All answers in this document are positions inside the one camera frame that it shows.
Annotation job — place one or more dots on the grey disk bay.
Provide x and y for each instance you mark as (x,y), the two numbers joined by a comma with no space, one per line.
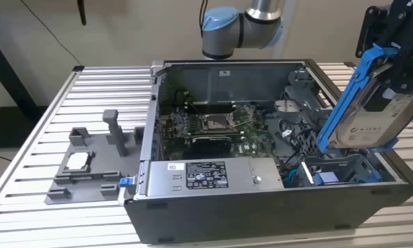
(357,165)

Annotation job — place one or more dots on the CPU socket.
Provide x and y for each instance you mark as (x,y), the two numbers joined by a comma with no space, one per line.
(214,121)

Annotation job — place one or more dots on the blue case latch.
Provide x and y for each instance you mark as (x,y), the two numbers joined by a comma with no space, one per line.
(123,181)

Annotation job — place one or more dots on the silver CPU chip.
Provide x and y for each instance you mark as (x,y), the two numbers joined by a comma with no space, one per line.
(78,160)

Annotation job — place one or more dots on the black table corner cap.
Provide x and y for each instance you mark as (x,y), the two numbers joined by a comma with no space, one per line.
(77,68)

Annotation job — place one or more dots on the black PC case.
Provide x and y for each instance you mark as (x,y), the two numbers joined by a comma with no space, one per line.
(226,214)

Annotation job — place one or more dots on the silver power supply box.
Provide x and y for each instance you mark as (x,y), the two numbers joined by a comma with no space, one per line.
(165,180)

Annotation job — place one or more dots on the green motherboard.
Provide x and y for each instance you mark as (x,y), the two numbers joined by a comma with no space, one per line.
(254,139)

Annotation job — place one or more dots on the grey parts rack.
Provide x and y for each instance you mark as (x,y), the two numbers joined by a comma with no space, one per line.
(91,144)

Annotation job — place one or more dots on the black desk stand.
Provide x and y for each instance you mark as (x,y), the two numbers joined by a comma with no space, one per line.
(9,124)

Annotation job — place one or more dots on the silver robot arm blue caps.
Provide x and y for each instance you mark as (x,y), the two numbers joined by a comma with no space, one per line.
(223,33)

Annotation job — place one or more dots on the hard disk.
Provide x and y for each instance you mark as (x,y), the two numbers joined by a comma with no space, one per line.
(361,129)
(325,178)

